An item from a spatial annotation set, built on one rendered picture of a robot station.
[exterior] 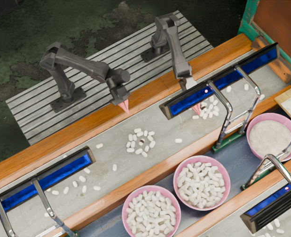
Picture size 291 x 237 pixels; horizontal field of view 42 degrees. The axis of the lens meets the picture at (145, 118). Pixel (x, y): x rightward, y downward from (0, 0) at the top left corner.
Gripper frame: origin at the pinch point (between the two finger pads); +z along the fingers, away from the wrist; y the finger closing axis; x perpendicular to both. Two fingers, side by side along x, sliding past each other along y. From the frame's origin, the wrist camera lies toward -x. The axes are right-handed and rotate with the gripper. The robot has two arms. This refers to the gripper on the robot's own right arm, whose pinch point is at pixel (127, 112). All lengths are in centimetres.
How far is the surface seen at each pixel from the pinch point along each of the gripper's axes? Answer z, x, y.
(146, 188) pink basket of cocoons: 33.0, -14.4, -10.9
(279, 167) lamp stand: 33, -61, 31
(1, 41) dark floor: -67, 168, -35
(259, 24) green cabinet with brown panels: -7, 2, 88
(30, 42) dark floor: -56, 159, -15
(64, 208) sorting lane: 24, -5, -48
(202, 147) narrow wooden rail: 30.5, -13.3, 23.3
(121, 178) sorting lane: 25.7, -6.2, -18.0
